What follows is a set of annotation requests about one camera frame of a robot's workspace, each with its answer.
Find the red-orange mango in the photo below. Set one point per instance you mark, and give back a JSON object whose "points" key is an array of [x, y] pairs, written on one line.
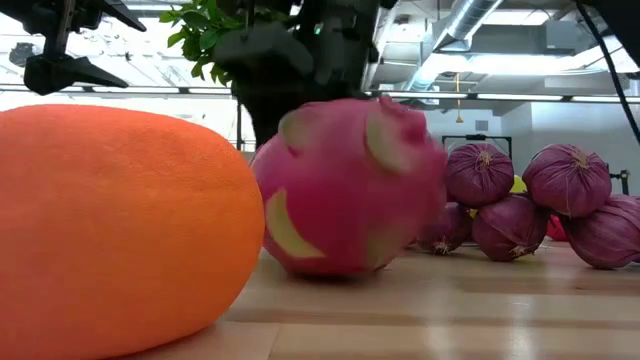
{"points": [[555, 229]]}

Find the pink dragon fruit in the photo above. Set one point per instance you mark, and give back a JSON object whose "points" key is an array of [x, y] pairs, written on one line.
{"points": [[340, 200]]}

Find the green leafy potted plant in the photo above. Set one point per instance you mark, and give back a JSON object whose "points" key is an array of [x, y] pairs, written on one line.
{"points": [[200, 35]]}

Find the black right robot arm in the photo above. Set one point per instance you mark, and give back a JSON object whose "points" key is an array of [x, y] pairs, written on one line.
{"points": [[625, 25]]}

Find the grey wall vent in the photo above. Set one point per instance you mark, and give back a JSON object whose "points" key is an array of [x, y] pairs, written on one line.
{"points": [[481, 125]]}

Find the orange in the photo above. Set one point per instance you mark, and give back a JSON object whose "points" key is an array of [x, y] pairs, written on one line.
{"points": [[125, 225]]}

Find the long ceiling light strip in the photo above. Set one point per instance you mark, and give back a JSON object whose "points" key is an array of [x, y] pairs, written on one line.
{"points": [[520, 97]]}

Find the black gantry frame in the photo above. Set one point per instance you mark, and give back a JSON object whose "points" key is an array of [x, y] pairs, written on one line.
{"points": [[477, 136]]}

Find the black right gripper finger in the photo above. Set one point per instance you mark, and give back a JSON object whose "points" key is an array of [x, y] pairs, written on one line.
{"points": [[270, 110], [265, 50]]}

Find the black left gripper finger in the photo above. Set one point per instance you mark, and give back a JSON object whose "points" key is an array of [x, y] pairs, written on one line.
{"points": [[112, 10], [70, 72]]}

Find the yellow-green lemon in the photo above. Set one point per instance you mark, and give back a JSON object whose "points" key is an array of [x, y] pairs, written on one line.
{"points": [[518, 186]]}

